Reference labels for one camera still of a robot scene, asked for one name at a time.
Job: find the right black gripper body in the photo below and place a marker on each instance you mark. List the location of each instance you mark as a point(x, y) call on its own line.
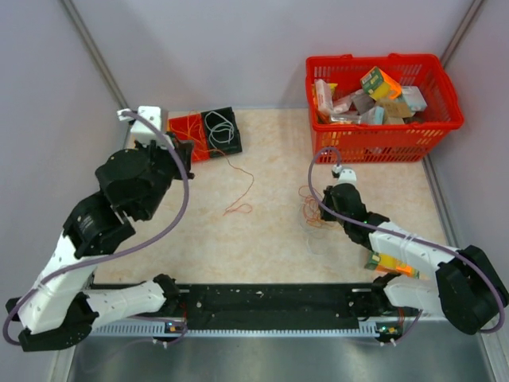
point(329, 216)

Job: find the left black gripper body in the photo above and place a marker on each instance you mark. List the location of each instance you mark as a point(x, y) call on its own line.
point(181, 150)

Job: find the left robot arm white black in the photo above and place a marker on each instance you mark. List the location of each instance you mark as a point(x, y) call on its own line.
point(63, 312)

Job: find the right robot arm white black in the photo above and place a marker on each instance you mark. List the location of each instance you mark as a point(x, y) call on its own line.
point(460, 285)

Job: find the red plastic bin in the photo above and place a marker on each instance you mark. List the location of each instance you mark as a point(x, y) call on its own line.
point(191, 127)

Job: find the black plastic bin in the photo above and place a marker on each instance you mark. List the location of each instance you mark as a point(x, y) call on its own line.
point(222, 132)

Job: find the green orange carton on table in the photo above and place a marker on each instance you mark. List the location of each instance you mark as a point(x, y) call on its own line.
point(385, 263)

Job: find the brown cardboard box in basket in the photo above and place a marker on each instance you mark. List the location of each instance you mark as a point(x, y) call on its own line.
point(395, 111)

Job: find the red shopping basket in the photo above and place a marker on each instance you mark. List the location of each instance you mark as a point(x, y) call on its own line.
point(384, 143)

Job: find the pink white packet in basket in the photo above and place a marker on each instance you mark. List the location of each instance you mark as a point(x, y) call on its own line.
point(323, 97)

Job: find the green yellow carton in basket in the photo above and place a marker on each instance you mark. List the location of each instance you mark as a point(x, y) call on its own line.
point(379, 85)

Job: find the light blue box in basket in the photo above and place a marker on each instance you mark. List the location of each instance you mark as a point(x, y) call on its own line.
point(413, 98)

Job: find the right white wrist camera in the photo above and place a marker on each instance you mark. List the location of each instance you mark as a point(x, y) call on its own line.
point(344, 175)

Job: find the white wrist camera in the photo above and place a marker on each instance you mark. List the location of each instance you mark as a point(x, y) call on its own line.
point(344, 175)
point(143, 121)

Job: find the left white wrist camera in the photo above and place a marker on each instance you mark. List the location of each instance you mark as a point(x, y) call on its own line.
point(143, 121)

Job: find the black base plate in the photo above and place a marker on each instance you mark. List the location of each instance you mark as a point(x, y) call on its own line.
point(279, 306)

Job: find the grey slotted cable duct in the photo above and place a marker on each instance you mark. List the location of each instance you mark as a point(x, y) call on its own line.
point(135, 328)

